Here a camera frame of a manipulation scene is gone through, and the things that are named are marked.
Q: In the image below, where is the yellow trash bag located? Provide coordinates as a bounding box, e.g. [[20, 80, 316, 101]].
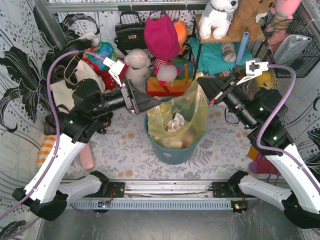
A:
[[147, 80, 209, 150]]

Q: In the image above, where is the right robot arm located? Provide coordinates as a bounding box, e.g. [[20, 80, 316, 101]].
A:
[[197, 76, 320, 229]]

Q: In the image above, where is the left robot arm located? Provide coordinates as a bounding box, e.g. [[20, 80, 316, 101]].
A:
[[12, 78, 161, 221]]

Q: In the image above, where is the crumpled paper trash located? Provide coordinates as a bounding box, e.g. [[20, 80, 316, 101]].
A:
[[165, 113, 188, 133]]

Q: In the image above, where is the colorful patterned bag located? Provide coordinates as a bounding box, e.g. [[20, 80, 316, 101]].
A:
[[82, 41, 117, 71]]

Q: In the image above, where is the teal trash bin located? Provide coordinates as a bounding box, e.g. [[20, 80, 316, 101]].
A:
[[144, 97, 206, 165]]

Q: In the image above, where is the cream canvas tote bag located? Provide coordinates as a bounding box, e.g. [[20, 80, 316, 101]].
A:
[[49, 59, 106, 111]]

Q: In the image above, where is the magenta fuzzy bag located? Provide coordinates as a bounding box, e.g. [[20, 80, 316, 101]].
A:
[[144, 14, 180, 61]]

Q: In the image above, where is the brown patterned bag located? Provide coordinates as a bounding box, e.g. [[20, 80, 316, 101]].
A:
[[43, 104, 69, 136]]

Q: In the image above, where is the red cloth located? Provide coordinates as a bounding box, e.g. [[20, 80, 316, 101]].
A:
[[87, 61, 128, 91]]

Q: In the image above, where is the teal folded cloth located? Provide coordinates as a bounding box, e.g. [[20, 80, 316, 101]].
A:
[[188, 37, 253, 75]]

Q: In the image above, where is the white lamb plush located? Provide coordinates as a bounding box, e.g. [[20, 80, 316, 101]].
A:
[[124, 48, 151, 85]]

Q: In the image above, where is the rainbow striped cloth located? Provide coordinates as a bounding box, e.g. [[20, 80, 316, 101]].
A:
[[146, 57, 194, 97]]

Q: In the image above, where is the pink pig plush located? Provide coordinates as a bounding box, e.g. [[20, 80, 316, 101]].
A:
[[153, 58, 181, 85]]

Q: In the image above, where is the yellow duck plush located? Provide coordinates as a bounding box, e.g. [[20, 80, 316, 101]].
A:
[[255, 71, 272, 90]]

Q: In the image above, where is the black leather handbag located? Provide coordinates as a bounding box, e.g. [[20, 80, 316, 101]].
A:
[[114, 11, 148, 55]]

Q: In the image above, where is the orange plush toy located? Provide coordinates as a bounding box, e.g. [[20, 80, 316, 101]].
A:
[[173, 21, 188, 55]]

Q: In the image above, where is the white husky plush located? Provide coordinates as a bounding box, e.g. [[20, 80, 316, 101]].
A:
[[199, 0, 239, 40]]

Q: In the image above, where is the pink cylinder toy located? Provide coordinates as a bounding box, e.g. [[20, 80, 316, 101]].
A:
[[79, 143, 95, 171]]

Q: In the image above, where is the black shelf rack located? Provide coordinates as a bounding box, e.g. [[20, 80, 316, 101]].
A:
[[188, 13, 271, 99]]

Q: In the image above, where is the brown dog plush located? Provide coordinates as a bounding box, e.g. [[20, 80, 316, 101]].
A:
[[227, 0, 275, 41]]

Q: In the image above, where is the purple orange toy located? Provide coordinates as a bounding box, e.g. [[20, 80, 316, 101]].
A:
[[247, 146, 279, 175]]

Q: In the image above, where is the silver pouch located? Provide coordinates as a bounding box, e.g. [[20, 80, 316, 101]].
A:
[[273, 34, 312, 65]]

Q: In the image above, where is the orange checkered towel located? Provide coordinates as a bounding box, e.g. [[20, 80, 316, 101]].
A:
[[37, 135, 57, 168]]

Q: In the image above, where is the pink plush toy top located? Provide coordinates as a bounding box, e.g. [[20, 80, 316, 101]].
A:
[[269, 0, 301, 30]]

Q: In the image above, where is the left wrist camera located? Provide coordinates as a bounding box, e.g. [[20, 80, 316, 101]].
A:
[[102, 57, 125, 87]]

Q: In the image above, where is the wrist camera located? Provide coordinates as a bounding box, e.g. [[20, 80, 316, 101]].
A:
[[236, 58, 269, 86], [102, 57, 125, 87]]

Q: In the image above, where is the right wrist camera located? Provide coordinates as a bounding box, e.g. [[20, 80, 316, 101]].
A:
[[236, 58, 269, 86]]

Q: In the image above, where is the black wire basket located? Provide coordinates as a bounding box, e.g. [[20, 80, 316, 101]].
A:
[[261, 11, 320, 78]]

